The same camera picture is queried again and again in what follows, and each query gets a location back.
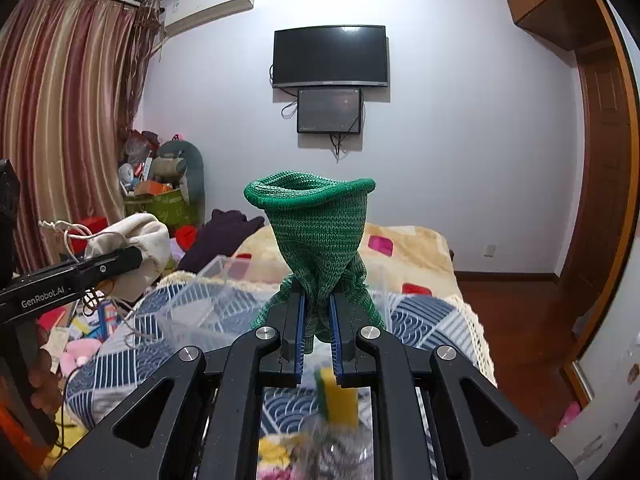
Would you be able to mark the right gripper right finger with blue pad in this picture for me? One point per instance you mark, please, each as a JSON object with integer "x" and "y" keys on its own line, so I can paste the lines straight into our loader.
{"x": 398, "y": 377}

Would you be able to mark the dark purple garment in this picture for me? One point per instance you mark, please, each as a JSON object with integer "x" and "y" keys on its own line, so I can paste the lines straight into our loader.
{"x": 221, "y": 236}

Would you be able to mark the grey green plush toy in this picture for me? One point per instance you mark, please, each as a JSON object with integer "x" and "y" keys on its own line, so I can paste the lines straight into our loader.
{"x": 180, "y": 164}

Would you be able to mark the small black wall monitor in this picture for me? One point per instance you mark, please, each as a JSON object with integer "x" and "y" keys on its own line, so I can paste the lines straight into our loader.
{"x": 329, "y": 111}

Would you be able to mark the clear plastic storage bin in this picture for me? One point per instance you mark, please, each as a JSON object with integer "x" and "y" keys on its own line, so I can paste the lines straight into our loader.
{"x": 220, "y": 303}

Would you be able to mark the large black wall television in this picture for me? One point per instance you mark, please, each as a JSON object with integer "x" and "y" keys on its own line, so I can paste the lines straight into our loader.
{"x": 331, "y": 55}

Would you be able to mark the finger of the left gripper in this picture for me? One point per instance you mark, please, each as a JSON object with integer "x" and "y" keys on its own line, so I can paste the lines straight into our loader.
{"x": 34, "y": 294}

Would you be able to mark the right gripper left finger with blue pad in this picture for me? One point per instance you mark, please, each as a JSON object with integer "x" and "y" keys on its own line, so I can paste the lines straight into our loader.
{"x": 268, "y": 356}

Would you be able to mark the floral yellow scrunchie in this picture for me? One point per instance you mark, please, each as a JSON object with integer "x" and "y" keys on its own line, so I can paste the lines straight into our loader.
{"x": 280, "y": 457}

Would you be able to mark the beige patterned blanket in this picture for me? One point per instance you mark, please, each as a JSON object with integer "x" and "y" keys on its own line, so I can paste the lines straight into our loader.
{"x": 410, "y": 260}

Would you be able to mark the green knitted pouch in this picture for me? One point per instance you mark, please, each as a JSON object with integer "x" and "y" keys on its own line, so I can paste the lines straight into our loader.
{"x": 318, "y": 224}

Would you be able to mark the wooden door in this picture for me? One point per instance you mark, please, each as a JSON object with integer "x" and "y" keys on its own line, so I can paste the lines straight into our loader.
{"x": 607, "y": 212}

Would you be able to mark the green toy box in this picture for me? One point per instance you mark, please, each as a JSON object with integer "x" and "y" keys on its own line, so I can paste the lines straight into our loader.
{"x": 170, "y": 208}

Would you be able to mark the yellow green sponge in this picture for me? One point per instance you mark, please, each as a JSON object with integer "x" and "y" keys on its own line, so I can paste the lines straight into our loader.
{"x": 337, "y": 405}

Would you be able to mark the red box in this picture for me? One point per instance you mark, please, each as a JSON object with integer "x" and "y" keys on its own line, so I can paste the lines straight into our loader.
{"x": 87, "y": 226}

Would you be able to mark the person left hand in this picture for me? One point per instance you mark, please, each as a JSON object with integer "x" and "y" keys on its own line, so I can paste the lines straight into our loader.
{"x": 46, "y": 396}

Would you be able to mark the blue white patterned tablecloth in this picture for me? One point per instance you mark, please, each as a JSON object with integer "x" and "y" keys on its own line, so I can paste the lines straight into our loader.
{"x": 138, "y": 347}

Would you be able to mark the wooden overhead cabinet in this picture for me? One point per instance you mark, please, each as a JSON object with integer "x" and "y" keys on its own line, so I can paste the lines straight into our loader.
{"x": 569, "y": 24}

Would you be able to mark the white air conditioner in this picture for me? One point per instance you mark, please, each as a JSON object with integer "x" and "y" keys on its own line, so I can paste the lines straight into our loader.
{"x": 183, "y": 15}

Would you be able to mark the grey socks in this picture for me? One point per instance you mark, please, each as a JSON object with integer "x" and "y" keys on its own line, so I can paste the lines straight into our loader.
{"x": 327, "y": 451}

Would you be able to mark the red striped curtain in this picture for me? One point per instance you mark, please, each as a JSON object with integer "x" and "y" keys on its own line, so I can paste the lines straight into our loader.
{"x": 72, "y": 75}

